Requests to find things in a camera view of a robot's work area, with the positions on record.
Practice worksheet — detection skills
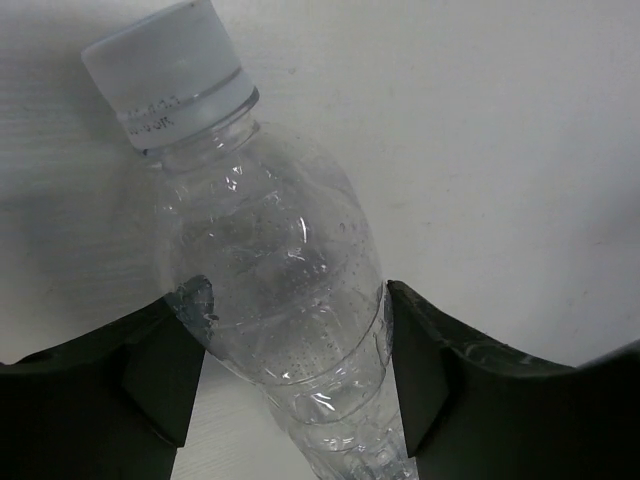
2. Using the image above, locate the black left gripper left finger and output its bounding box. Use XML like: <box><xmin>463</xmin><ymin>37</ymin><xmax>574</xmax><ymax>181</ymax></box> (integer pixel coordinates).
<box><xmin>1</xmin><ymin>276</ymin><xmax>211</xmax><ymax>479</ymax></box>

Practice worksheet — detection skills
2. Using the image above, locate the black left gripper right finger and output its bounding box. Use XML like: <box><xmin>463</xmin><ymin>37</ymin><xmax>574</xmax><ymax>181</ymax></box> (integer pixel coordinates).
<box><xmin>388</xmin><ymin>281</ymin><xmax>639</xmax><ymax>480</ymax></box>

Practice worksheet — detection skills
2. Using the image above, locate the long clear plastic bottle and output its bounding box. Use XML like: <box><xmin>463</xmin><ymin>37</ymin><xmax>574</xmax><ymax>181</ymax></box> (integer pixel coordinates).
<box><xmin>81</xmin><ymin>1</ymin><xmax>418</xmax><ymax>479</ymax></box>

